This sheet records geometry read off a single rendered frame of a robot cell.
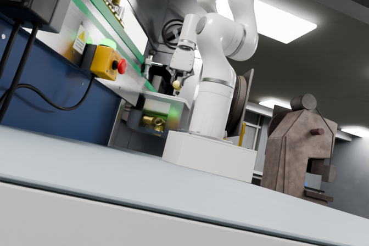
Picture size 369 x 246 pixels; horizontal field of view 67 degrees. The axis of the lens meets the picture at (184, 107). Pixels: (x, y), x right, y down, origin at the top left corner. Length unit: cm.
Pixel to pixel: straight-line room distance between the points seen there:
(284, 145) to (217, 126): 394
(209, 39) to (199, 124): 28
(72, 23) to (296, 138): 449
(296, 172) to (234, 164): 409
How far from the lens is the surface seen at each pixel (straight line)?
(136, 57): 112
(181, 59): 126
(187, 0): 233
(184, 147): 81
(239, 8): 106
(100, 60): 74
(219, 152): 85
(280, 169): 480
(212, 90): 92
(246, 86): 446
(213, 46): 93
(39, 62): 67
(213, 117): 91
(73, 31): 72
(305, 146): 502
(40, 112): 71
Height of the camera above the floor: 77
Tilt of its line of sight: 10 degrees up
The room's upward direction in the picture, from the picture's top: 14 degrees clockwise
